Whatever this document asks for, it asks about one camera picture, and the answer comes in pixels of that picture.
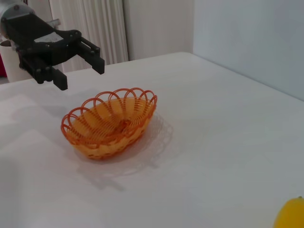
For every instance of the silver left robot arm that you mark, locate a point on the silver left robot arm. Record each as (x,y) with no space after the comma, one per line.
(14,6)

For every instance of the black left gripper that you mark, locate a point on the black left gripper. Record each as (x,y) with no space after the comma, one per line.
(28,31)

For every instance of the red object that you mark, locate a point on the red object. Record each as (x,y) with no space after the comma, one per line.
(2,66)

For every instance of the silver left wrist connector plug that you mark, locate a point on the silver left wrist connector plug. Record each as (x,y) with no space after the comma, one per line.
(55,23)

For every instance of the white pleated curtain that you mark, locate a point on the white pleated curtain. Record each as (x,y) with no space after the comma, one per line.
(95,21)

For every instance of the orange woven plastic basket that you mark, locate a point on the orange woven plastic basket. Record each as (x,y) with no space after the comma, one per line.
(111,114)

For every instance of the yellow banana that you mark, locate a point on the yellow banana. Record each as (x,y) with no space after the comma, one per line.
(293,213)

